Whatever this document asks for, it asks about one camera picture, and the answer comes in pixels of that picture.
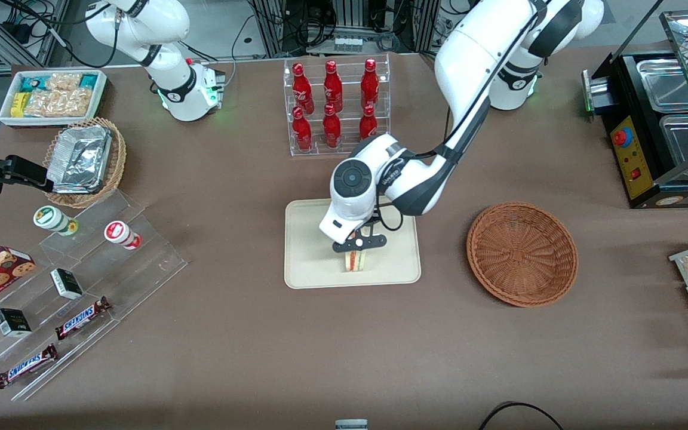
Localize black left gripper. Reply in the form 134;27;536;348
332;235;388;256

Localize beige plastic serving tray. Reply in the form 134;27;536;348
284;198;422;290

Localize white snack tray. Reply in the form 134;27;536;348
0;70;108;128

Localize small brown wicker basket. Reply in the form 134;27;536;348
42;118;127;209

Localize large brown wicker basket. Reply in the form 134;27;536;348
466;202;579;308

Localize stack of foil containers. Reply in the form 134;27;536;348
47;125;112;194

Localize white cup with green label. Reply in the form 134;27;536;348
33;205;79;237

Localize clear pack of biscuits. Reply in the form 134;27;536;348
24;88;93;117
45;73;82;90

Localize clear acrylic bottle rack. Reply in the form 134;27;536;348
283;54;391;158

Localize white cup with red label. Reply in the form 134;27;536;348
104;221;142;250

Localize small black carton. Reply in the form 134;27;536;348
0;308;32;338
50;268;84;300

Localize red cola bottle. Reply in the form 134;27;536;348
361;58;380;108
324;60;343;111
322;103;342;149
292;62;314;114
359;105;378;141
291;106;313;152

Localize clear acrylic step display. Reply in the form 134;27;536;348
0;190;188;402

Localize Snickers chocolate bar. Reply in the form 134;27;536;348
0;344;59;389
55;297;112;341

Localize aluminium equipment rack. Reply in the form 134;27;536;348
248;0;440;57

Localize black food warmer yellow panel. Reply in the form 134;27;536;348
583;9;688;210

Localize steel side box of warmer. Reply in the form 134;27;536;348
582;69;612;115

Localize aluminium frame with cables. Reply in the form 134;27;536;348
0;0;73;73

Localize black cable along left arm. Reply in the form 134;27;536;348
374;0;551;234

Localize black cable loop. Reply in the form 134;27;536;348
478;401;564;430

